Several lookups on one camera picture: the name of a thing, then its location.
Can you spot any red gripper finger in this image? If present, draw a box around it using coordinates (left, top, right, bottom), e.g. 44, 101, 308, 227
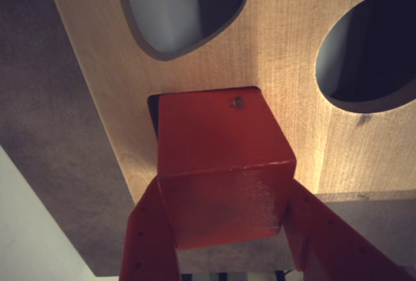
118, 178, 181, 281
283, 179, 416, 281

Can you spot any red cube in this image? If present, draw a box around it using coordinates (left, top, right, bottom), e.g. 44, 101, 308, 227
157, 87, 297, 251

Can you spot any wooden shape sorter box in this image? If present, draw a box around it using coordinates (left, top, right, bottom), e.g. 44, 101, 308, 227
42, 0, 416, 207

